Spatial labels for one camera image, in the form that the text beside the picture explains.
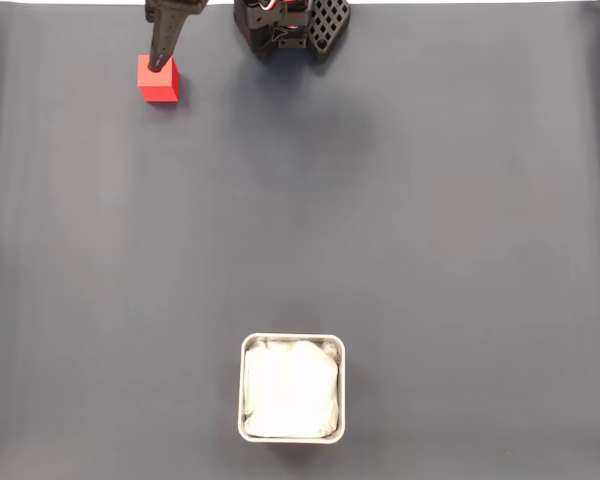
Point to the white tissue paper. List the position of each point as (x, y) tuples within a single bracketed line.
[(290, 390)]

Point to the beige square box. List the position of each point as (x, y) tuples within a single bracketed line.
[(241, 390)]

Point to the dark blue-grey table mat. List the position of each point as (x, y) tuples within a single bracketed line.
[(430, 225)]

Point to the red cube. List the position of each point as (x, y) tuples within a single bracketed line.
[(157, 92)]

